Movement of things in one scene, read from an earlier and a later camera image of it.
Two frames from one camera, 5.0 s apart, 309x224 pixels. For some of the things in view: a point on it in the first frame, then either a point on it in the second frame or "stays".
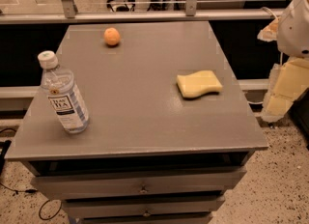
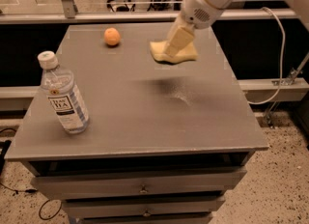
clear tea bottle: x=60 y=86 stays
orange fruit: x=112 y=36 stays
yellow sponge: x=198 y=83 to x=160 y=52
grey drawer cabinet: x=150 y=155 stays
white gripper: x=294 y=30 to x=197 y=9
